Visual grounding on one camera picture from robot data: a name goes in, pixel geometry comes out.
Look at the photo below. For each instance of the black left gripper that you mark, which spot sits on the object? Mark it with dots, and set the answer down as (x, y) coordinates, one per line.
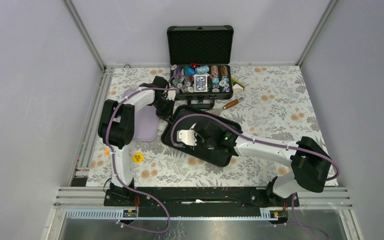
(168, 113)

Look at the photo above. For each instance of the metal dough scraper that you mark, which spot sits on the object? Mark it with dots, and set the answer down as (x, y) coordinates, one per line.
(218, 111)

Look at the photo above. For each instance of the black baking tray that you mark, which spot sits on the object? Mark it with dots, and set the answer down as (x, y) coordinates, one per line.
(185, 118)

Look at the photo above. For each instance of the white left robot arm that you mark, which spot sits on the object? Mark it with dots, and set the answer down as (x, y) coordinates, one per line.
(117, 124)

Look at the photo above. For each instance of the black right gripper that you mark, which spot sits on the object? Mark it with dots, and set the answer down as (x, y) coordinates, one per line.
(198, 138)

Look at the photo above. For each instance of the yellow round token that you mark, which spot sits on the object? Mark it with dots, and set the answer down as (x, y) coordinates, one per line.
(138, 158)

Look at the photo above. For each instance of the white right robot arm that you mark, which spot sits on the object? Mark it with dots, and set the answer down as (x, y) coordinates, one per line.
(309, 163)

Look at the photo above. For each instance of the black poker chip case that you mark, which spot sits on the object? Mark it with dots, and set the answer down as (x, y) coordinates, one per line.
(200, 50)

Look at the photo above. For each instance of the purple plastic tray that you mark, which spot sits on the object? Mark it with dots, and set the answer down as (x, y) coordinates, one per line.
(145, 118)

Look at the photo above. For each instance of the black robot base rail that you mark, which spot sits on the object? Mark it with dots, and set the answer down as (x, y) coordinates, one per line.
(248, 196)

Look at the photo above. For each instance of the blue playing card deck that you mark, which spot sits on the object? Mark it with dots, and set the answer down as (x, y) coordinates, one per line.
(200, 83)

